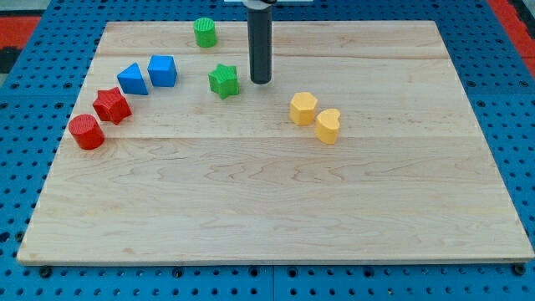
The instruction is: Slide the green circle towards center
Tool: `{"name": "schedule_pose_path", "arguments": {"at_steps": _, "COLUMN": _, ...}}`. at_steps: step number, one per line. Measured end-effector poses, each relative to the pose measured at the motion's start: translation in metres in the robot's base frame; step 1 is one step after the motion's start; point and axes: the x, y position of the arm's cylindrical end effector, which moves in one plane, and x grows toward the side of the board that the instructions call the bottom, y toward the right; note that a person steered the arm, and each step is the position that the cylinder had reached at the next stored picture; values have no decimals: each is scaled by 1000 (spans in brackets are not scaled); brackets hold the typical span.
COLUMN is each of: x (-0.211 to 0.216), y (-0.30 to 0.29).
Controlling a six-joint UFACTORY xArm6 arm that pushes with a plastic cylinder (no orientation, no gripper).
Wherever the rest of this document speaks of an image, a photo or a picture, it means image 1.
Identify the yellow hexagon block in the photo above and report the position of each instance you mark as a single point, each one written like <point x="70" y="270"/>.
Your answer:
<point x="303" y="108"/>

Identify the yellow heart block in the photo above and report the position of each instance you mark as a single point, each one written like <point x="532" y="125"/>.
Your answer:
<point x="327" y="126"/>

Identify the green star block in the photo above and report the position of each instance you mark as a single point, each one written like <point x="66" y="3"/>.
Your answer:
<point x="223" y="81"/>

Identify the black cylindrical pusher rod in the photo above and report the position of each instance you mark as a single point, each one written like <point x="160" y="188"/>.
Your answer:
<point x="259" y="32"/>

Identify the blue cube block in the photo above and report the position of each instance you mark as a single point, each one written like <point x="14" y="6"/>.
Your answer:
<point x="162" y="71"/>

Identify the green cylinder block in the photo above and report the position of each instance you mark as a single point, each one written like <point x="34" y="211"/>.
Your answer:
<point x="205" y="32"/>

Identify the blue triangle block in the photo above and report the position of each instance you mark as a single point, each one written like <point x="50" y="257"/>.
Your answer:
<point x="131" y="80"/>

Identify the red star block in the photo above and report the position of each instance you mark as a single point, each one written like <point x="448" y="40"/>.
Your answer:
<point x="111" y="105"/>

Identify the red cylinder block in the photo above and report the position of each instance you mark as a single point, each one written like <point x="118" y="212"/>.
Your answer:
<point x="86" y="132"/>

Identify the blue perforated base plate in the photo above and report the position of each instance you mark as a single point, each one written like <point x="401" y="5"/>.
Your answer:
<point x="39" y="93"/>

